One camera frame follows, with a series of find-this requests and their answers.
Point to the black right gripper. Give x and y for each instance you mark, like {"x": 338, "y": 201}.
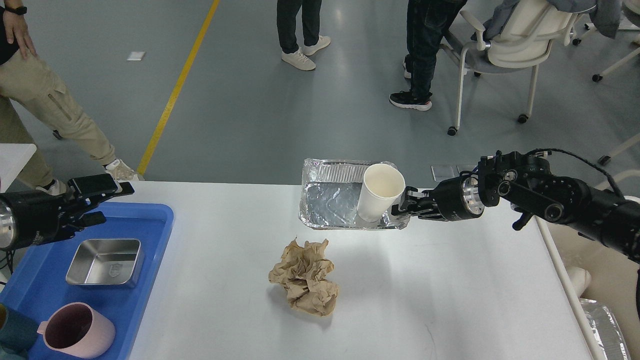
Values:
{"x": 454, "y": 199}

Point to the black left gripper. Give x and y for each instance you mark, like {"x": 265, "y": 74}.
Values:
{"x": 32, "y": 219}

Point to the white paper cup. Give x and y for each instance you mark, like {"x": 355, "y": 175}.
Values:
{"x": 382, "y": 184}

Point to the square stainless steel tray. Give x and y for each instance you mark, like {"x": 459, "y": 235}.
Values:
{"x": 106, "y": 262}

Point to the aluminium foil tray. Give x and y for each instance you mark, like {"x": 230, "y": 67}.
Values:
{"x": 330, "y": 194}

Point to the pink plastic mug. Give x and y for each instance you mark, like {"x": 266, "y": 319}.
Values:
{"x": 78, "y": 330}

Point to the brown paper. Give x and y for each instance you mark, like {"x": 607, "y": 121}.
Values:
{"x": 302, "y": 272}

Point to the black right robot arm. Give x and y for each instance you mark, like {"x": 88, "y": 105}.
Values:
{"x": 526, "y": 181}

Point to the clear floor plate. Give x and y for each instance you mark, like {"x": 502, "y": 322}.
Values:
{"x": 441, "y": 172}
{"x": 466, "y": 168}

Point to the blue plastic tray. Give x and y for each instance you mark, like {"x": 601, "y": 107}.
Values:
{"x": 38, "y": 285}

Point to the person in khaki trousers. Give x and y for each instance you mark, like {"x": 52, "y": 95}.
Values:
{"x": 26, "y": 79}

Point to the person with black sneakers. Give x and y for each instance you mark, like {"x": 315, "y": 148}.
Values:
{"x": 427, "y": 22}

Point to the white grey office chair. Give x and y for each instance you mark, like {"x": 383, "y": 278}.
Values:
{"x": 525, "y": 41}

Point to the cream plastic bin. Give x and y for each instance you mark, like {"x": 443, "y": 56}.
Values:
{"x": 613, "y": 277}

